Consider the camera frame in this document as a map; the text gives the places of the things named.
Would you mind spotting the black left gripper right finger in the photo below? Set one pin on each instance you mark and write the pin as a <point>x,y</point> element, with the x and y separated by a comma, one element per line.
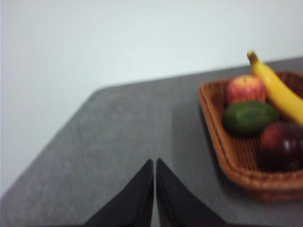
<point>177,205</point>

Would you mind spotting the yellow banana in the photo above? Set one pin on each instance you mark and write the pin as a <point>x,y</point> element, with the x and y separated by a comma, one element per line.
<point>277,89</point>

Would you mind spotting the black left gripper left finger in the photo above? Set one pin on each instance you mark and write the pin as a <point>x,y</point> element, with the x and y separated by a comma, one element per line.
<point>132,205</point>

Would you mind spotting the green avocado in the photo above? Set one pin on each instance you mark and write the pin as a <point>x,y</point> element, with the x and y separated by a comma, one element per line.
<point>248,118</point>

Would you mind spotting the red apple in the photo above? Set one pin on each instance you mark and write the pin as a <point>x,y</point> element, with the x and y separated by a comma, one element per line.
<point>245,89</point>

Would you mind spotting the brown wicker basket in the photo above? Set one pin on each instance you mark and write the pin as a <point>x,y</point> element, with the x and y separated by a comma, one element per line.
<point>241,170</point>

